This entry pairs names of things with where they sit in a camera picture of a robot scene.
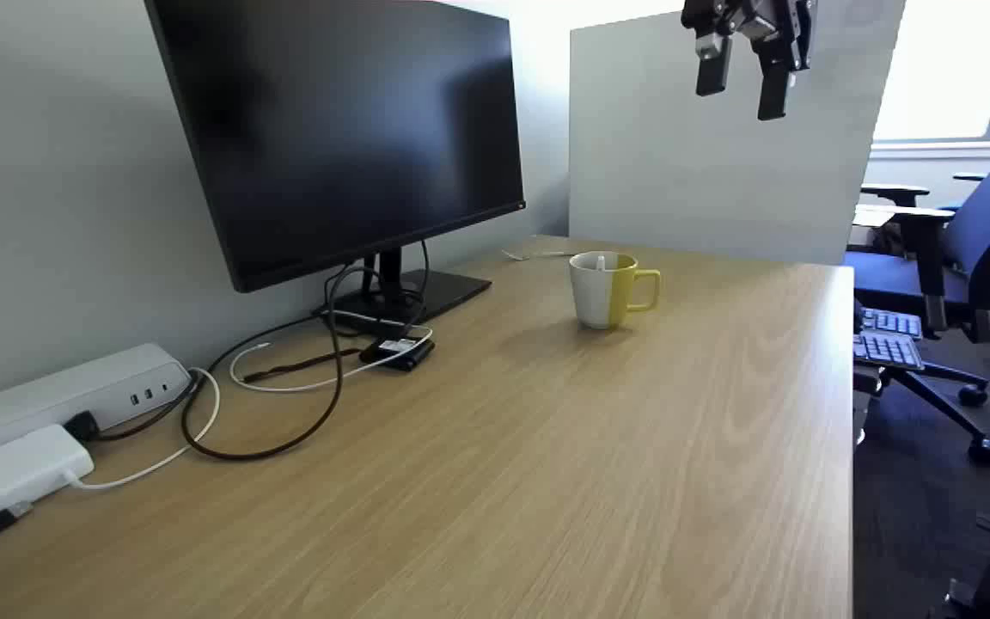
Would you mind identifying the white cable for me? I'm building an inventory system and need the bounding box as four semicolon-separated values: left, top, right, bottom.
66;325;437;495

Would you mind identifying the white and yellow mug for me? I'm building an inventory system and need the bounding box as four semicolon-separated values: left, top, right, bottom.
566;251;662;329

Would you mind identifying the white power adapter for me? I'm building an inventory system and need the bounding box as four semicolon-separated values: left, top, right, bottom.
0;427;94;513

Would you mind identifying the small black adapter dongle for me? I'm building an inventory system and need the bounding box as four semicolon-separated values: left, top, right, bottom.
362;337;432;370

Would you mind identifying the white partition panel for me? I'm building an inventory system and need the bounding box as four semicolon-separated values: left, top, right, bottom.
566;0;905;266

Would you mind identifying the white power strip box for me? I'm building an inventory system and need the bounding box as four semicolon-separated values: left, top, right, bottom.
0;345;188;442

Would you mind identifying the black monitor stand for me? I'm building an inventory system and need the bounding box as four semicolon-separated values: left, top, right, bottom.
319;246;492;325

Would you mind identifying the black computer monitor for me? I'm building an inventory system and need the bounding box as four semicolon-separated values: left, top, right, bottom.
146;0;525;293

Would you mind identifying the black cable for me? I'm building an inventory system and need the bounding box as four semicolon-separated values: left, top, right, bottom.
178;258;372;464

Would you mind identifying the blue office chair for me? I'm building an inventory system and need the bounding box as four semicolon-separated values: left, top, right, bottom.
846;173;990;466

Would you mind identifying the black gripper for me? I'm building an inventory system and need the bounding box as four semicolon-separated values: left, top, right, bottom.
682;0;812;121

